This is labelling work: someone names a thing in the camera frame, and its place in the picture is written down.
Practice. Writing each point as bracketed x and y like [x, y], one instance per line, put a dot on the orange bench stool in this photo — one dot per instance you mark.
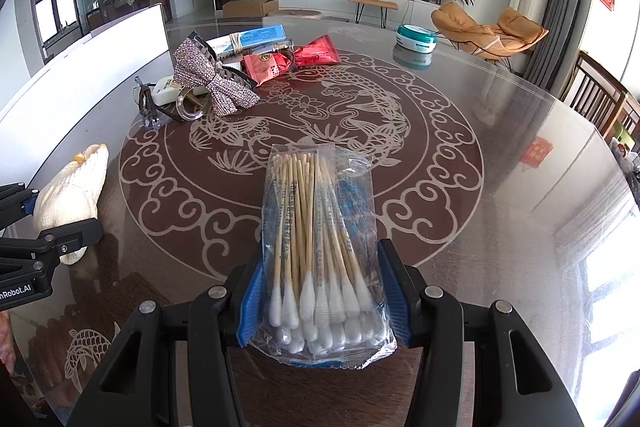
[372, 2]

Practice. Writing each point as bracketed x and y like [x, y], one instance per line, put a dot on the cluttered wooden sideboard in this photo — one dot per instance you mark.
[627, 147]

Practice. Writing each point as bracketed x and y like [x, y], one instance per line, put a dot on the round beige pouf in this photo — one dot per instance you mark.
[295, 13]

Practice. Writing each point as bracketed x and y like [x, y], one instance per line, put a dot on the white knit glove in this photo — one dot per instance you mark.
[70, 197]

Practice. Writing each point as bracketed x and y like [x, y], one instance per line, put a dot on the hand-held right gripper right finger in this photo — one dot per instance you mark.
[395, 302]

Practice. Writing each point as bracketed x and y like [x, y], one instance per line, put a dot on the teal round container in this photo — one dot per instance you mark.
[415, 37]

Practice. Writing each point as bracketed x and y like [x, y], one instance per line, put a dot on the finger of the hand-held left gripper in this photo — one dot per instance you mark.
[70, 237]
[20, 204]

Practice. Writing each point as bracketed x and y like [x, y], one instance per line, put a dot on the white sunscreen bottle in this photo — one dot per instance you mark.
[165, 91]

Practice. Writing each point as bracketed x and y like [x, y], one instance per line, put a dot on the cardboard box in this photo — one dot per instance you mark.
[247, 8]

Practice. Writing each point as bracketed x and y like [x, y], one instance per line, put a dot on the dark frame glasses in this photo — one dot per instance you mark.
[144, 99]

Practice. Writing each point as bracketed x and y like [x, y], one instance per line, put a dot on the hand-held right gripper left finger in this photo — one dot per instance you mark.
[247, 307]

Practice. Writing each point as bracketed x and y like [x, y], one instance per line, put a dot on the red packet with gold emblem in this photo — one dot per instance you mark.
[265, 67]

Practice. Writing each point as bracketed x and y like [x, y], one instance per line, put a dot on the brown tube with clear cap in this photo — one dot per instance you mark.
[280, 44]

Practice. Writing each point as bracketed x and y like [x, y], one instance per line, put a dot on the blue and white carton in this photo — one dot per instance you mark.
[255, 36]

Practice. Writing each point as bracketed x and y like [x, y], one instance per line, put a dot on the orange lounge chair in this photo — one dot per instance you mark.
[470, 24]

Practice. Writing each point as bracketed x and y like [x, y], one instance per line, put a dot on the glittery bow hair clip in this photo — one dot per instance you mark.
[200, 72]

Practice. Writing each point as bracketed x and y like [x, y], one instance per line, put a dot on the bag of cotton swabs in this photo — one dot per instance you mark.
[310, 232]

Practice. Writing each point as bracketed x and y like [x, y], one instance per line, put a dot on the shiny red packet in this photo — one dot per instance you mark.
[317, 52]

